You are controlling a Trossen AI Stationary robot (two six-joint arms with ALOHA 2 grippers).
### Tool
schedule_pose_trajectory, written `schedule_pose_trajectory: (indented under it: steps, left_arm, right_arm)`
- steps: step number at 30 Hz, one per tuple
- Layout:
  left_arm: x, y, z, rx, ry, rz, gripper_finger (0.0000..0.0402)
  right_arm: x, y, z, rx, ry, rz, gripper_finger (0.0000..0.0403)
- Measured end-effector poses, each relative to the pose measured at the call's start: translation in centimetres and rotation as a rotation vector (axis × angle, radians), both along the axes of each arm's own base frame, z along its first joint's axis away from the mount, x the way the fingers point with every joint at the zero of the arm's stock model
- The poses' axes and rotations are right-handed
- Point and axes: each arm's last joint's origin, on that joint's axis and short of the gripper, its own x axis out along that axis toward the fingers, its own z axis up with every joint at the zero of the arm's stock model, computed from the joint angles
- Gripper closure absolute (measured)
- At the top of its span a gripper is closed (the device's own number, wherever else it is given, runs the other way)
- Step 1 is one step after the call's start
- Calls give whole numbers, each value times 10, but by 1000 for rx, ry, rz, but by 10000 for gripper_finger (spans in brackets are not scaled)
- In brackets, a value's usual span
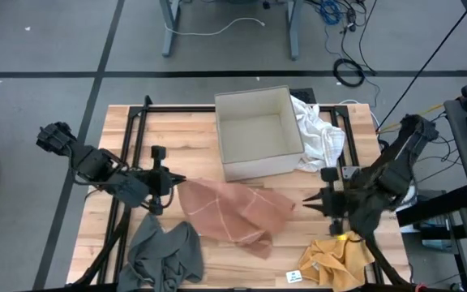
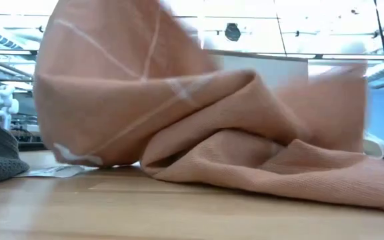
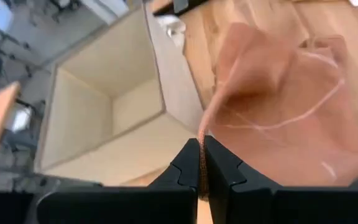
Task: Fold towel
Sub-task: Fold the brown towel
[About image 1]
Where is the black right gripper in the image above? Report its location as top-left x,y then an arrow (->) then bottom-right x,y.
302,184 -> 354,221

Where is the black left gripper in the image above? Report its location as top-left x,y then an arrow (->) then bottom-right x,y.
141,166 -> 187,206

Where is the pink towel with pale stripes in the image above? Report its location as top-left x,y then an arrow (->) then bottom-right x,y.
176,178 -> 297,261

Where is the grey towel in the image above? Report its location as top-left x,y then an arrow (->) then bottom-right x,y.
116,213 -> 205,292

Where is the beige fabric box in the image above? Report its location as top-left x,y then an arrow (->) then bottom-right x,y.
213,84 -> 306,183

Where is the yellow towel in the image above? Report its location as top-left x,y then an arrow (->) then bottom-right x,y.
298,230 -> 377,292

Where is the white checked towel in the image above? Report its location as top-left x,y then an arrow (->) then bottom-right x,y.
289,94 -> 346,174

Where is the white label card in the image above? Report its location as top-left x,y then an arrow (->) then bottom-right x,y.
285,268 -> 304,285

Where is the black perforated floor panel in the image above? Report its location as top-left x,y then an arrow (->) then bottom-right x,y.
289,87 -> 318,105

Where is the thin black pole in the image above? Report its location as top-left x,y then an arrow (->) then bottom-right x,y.
375,0 -> 467,133

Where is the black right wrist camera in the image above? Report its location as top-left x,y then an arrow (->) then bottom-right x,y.
319,166 -> 341,184

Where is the black aluminium table frame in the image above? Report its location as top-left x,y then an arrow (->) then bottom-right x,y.
71,95 -> 415,292

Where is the coiled black cable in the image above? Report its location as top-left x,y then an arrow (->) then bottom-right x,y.
332,58 -> 366,88

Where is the yellow cable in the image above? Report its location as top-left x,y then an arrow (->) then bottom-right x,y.
376,82 -> 467,133

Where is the grey desk leg frame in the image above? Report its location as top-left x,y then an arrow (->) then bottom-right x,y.
158,0 -> 305,62

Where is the white floor cable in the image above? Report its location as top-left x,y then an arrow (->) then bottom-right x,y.
164,16 -> 267,37

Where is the blue cable bundle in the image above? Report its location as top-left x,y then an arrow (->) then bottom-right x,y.
318,0 -> 342,26

